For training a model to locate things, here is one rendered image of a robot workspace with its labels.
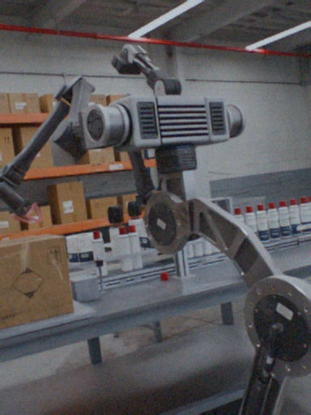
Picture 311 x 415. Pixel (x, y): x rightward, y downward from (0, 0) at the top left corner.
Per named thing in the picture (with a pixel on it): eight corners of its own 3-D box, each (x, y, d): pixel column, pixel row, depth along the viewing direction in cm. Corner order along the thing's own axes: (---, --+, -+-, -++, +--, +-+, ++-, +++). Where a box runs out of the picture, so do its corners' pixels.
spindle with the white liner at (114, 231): (125, 259, 259) (118, 204, 258) (133, 261, 251) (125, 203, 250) (110, 263, 255) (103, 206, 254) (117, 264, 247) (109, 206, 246)
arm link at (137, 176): (117, 117, 207) (134, 106, 213) (108, 116, 211) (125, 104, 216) (142, 198, 232) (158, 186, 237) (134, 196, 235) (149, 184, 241)
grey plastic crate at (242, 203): (235, 220, 487) (232, 198, 486) (267, 219, 456) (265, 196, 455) (193, 229, 448) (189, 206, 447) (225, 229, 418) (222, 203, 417)
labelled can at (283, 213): (287, 237, 270) (282, 200, 269) (293, 237, 265) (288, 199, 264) (279, 238, 267) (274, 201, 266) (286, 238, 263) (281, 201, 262)
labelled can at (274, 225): (276, 239, 266) (271, 202, 265) (282, 239, 262) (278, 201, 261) (268, 240, 264) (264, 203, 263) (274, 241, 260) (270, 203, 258)
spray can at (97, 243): (105, 274, 222) (100, 229, 221) (109, 275, 218) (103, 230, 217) (95, 276, 220) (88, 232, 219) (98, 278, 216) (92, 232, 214)
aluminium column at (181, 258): (185, 275, 224) (167, 129, 220) (189, 275, 220) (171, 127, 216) (176, 276, 222) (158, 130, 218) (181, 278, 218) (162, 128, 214)
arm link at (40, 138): (66, 83, 185) (87, 101, 190) (61, 83, 190) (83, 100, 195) (-3, 174, 183) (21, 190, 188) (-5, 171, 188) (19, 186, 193)
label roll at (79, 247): (96, 262, 264) (92, 236, 263) (63, 265, 269) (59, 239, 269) (109, 255, 283) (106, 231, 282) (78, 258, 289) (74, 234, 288)
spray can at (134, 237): (139, 267, 230) (134, 224, 229) (144, 267, 226) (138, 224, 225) (129, 269, 228) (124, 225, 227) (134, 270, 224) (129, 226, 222)
